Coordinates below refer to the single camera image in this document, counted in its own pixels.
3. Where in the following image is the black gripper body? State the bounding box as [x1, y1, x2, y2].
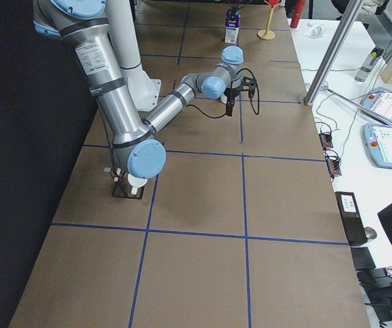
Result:
[228, 0, 244, 14]
[224, 79, 241, 105]

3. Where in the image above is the blue Pascual milk carton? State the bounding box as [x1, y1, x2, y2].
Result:
[224, 9, 241, 44]

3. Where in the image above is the white smiley face mug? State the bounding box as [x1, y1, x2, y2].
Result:
[220, 94, 227, 104]

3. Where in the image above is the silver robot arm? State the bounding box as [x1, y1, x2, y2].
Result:
[33, 1, 244, 180]

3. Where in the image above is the wooden mug tree stand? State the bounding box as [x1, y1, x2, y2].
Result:
[257, 0, 281, 40]

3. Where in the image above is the red bottle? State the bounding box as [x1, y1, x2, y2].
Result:
[289, 0, 306, 29]

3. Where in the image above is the white lying bottle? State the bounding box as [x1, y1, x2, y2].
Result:
[304, 25, 326, 38]

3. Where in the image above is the orange relay board upper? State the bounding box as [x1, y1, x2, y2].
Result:
[319, 133, 333, 150]

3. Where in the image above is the orange relay board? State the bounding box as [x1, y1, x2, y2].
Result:
[319, 133, 333, 150]
[325, 155, 341, 178]

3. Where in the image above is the orange relay board lower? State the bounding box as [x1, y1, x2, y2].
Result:
[325, 155, 341, 178]

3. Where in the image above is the white ribbed HOME mug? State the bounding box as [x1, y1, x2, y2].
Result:
[127, 174, 148, 195]

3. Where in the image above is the grey water bottle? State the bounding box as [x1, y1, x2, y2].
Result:
[354, 46, 384, 82]

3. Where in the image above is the black power box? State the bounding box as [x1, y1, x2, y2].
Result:
[335, 191, 367, 247]

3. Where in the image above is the far teach pendant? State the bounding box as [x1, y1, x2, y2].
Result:
[360, 87, 392, 121]

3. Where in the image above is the teach pendant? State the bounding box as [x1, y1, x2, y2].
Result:
[360, 87, 392, 121]
[363, 124, 392, 169]

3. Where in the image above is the thin metal rod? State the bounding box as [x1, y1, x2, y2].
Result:
[320, 86, 392, 126]

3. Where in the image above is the near teach pendant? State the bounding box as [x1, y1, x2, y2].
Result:
[363, 124, 392, 169]

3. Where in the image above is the black desk stand base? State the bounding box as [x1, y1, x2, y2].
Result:
[350, 247, 392, 322]

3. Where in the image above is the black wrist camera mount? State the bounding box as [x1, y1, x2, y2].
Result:
[240, 77, 257, 98]

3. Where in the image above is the right black braided cable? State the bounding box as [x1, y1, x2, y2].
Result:
[185, 68, 261, 119]

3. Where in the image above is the white pedestal column base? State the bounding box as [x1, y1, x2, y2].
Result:
[105, 0, 161, 111]

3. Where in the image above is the aluminium frame post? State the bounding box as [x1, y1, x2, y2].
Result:
[304, 0, 363, 107]

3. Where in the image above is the black wire mug rack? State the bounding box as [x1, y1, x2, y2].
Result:
[103, 167, 145, 200]

